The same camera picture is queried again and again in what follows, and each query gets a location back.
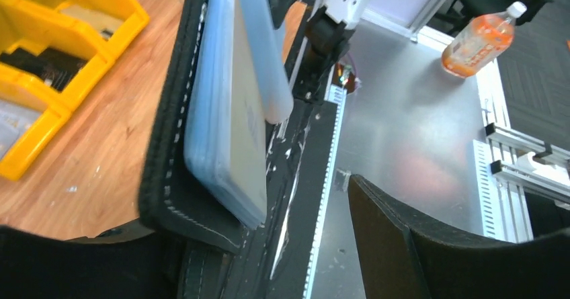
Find silver cards in bin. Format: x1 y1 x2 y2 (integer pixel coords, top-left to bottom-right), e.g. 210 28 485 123
1 99 41 159

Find right yellow bin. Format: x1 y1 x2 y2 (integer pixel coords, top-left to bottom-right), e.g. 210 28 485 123
6 0 149 58

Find left yellow bin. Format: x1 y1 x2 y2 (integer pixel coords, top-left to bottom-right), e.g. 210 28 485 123
1 67 71 181

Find middle yellow bin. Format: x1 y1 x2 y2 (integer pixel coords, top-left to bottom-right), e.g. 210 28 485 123
1 36 115 115

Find gold card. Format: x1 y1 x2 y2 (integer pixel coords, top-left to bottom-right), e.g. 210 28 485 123
230 0 267 228

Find beige cards in bin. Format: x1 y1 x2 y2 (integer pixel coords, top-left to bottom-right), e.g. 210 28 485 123
60 4 124 40

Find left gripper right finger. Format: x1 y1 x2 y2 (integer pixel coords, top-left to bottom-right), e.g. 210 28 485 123
348 175 569 298

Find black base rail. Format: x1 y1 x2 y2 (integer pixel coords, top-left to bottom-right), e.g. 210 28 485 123
255 73 347 298

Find orange drink bottle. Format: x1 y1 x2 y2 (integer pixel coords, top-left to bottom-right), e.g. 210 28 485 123
441 1 527 79

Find black cards in bin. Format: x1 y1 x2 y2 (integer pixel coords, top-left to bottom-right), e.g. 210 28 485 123
1 47 87 92

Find yellow bin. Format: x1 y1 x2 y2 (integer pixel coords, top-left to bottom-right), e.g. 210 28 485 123
6 0 149 58
1 36 115 115
1 67 71 181

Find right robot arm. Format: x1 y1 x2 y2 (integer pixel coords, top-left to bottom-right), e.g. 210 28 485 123
292 0 370 104

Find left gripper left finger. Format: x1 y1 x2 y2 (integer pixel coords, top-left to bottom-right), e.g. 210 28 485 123
1 220 180 298

